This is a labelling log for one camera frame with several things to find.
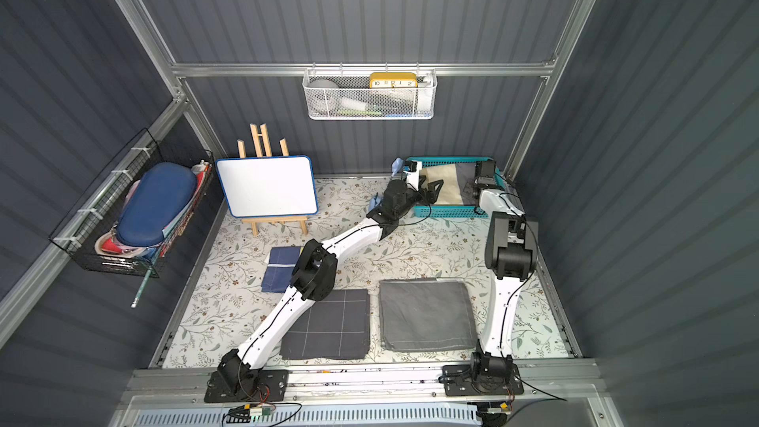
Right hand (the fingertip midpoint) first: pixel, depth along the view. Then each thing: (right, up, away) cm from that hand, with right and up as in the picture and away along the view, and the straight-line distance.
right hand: (486, 187), depth 106 cm
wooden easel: (-75, +10, -17) cm, 78 cm away
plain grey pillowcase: (-25, -38, -22) cm, 50 cm away
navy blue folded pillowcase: (-70, -28, -14) cm, 77 cm away
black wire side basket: (-100, -12, -44) cm, 110 cm away
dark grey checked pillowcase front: (-50, -40, -25) cm, 69 cm away
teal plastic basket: (-13, -8, -4) cm, 16 cm away
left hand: (-18, +1, -13) cm, 22 cm away
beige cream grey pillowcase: (-10, +5, +5) cm, 12 cm away
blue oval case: (-90, -4, -37) cm, 98 cm away
